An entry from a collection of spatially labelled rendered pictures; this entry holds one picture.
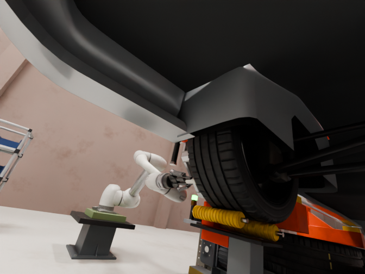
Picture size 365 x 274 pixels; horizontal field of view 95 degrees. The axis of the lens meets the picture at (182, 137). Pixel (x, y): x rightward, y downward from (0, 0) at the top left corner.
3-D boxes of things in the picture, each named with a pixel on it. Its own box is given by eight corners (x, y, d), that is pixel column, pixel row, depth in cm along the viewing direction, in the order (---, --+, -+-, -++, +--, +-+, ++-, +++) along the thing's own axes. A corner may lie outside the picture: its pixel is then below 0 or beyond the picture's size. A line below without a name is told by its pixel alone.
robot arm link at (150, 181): (159, 168, 98) (175, 178, 104) (146, 169, 110) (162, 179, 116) (151, 185, 93) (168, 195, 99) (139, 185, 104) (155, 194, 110)
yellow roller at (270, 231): (279, 243, 58) (279, 224, 61) (214, 226, 80) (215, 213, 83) (287, 244, 61) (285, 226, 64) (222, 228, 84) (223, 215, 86)
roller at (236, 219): (243, 229, 58) (243, 211, 60) (187, 216, 80) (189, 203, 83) (251, 230, 61) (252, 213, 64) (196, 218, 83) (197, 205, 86)
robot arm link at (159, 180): (152, 178, 94) (158, 178, 90) (164, 170, 100) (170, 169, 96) (159, 192, 95) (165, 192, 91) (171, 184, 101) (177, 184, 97)
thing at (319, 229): (364, 248, 193) (357, 216, 207) (309, 237, 232) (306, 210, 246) (366, 249, 201) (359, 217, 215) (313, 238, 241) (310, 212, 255)
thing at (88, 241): (57, 243, 160) (71, 210, 173) (108, 246, 187) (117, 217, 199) (62, 262, 123) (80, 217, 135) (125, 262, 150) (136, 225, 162)
